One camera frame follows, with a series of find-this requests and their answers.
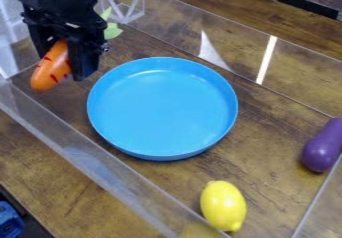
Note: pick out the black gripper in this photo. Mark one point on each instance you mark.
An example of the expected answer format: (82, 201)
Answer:
(85, 49)

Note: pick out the orange toy carrot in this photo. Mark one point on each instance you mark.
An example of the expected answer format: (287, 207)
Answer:
(54, 67)

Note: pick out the blue round plate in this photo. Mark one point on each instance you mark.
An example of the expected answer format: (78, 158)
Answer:
(162, 108)

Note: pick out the blue object at corner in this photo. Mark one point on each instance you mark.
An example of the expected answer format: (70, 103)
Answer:
(11, 222)

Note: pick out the yellow toy lemon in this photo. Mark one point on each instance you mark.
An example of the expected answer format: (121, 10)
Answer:
(224, 205)

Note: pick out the purple toy eggplant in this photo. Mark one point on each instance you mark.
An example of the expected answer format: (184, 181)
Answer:
(323, 149)

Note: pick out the clear acrylic enclosure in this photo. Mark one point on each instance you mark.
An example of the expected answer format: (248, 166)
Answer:
(88, 191)

